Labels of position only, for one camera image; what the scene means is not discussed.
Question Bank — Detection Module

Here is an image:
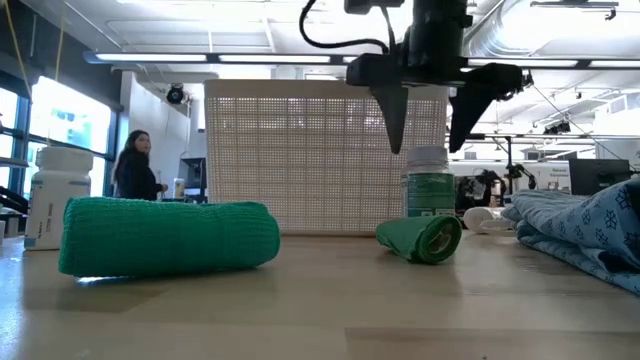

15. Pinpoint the long ceiling light bar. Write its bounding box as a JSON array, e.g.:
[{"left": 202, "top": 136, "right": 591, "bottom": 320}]
[
  {"left": 83, "top": 49, "right": 361, "bottom": 66},
  {"left": 467, "top": 57, "right": 640, "bottom": 71}
]

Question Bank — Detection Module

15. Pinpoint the white pill bottle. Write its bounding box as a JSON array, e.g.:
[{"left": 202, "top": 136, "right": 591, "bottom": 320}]
[{"left": 23, "top": 145, "right": 95, "bottom": 251}]

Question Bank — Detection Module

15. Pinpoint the black background monitor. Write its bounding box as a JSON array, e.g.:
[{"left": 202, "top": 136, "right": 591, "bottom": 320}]
[{"left": 568, "top": 158, "right": 632, "bottom": 196}]

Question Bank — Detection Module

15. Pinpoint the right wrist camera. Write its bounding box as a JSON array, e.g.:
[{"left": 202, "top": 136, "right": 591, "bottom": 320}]
[{"left": 343, "top": 0, "right": 406, "bottom": 15}]

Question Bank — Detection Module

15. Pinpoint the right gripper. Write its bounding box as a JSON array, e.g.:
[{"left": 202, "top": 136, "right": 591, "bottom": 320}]
[{"left": 345, "top": 24, "right": 525, "bottom": 155}]

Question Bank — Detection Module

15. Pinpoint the white perforated plastic basket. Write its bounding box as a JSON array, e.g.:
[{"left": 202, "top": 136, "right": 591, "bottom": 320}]
[{"left": 203, "top": 78, "right": 450, "bottom": 236}]

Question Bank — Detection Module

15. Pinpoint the black background machine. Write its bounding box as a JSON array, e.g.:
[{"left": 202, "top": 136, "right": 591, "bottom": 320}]
[{"left": 178, "top": 157, "right": 209, "bottom": 204}]

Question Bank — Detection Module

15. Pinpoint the silver ventilation duct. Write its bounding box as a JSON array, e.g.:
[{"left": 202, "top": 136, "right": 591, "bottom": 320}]
[{"left": 464, "top": 0, "right": 640, "bottom": 57}]

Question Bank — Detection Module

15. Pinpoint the person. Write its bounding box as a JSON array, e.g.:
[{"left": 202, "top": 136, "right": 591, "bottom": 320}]
[{"left": 112, "top": 129, "right": 170, "bottom": 201}]

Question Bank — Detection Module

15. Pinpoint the green smooth wrap roll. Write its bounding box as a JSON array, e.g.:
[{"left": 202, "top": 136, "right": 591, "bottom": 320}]
[{"left": 375, "top": 214, "right": 463, "bottom": 265}]

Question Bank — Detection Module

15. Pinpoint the blue patterned cloth gown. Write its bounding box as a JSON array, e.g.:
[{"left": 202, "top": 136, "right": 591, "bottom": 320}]
[{"left": 501, "top": 178, "right": 640, "bottom": 296}]

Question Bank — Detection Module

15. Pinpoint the black round ceiling device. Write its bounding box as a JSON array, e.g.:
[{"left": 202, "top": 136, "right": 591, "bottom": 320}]
[{"left": 165, "top": 83, "right": 186, "bottom": 105}]

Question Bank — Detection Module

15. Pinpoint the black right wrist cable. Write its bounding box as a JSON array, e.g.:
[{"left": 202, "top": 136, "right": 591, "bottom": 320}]
[{"left": 298, "top": 0, "right": 391, "bottom": 55}]

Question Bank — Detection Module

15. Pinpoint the bright window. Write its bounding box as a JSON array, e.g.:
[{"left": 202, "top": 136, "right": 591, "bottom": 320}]
[{"left": 0, "top": 74, "right": 117, "bottom": 201}]

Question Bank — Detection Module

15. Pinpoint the green label bottle white cap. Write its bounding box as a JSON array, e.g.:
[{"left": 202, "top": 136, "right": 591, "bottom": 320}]
[{"left": 401, "top": 145, "right": 456, "bottom": 219}]

